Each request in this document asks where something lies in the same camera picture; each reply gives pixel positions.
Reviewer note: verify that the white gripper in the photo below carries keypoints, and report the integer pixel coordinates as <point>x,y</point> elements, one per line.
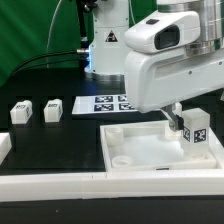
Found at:
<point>158,70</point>

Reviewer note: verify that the white square tabletop part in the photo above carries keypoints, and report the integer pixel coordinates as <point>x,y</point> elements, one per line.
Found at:
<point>151,146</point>

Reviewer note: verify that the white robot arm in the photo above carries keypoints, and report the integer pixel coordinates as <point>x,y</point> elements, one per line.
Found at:
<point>108,51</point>

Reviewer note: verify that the white sheet with markers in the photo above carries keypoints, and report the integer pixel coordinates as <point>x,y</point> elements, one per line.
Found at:
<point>101,104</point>

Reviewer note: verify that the white U-shaped fence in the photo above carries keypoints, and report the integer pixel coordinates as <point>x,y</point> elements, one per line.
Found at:
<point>115,185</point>

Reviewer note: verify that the black camera stand pole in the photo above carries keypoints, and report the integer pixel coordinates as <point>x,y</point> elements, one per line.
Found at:
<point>82,8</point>

